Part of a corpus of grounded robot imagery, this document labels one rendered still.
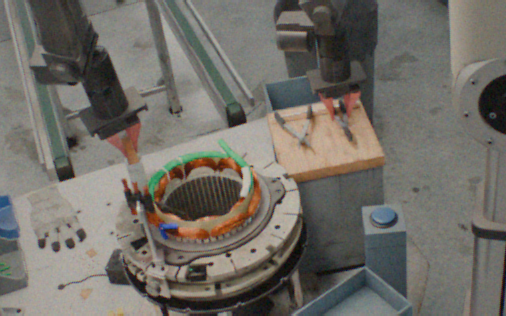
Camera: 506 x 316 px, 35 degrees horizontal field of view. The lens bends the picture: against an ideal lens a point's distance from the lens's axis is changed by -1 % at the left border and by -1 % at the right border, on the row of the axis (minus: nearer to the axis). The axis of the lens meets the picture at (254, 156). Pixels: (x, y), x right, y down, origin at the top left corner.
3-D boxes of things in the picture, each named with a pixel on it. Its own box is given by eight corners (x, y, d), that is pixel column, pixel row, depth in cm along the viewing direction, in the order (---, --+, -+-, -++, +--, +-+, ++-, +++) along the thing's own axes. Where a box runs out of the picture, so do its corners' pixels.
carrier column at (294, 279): (289, 304, 160) (277, 227, 147) (301, 300, 160) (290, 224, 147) (292, 313, 158) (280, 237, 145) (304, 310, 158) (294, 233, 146)
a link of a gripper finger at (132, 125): (103, 153, 140) (84, 111, 134) (140, 134, 142) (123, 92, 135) (116, 174, 135) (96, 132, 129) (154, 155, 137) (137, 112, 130)
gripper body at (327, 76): (306, 79, 156) (302, 46, 151) (358, 68, 156) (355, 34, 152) (314, 98, 151) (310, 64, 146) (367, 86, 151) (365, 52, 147)
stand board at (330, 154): (267, 123, 167) (265, 113, 165) (358, 105, 167) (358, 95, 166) (284, 185, 151) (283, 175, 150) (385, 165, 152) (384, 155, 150)
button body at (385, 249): (370, 329, 155) (365, 234, 140) (367, 301, 161) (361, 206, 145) (407, 325, 155) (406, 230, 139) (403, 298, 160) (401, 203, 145)
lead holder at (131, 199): (127, 204, 130) (122, 188, 127) (152, 197, 130) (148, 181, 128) (130, 219, 127) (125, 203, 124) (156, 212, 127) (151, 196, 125)
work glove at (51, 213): (26, 196, 200) (23, 188, 199) (72, 181, 202) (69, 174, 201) (38, 260, 182) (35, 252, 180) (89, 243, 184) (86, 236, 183)
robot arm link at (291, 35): (330, 10, 137) (341, -18, 143) (265, 8, 141) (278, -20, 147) (337, 66, 146) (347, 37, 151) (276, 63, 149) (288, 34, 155)
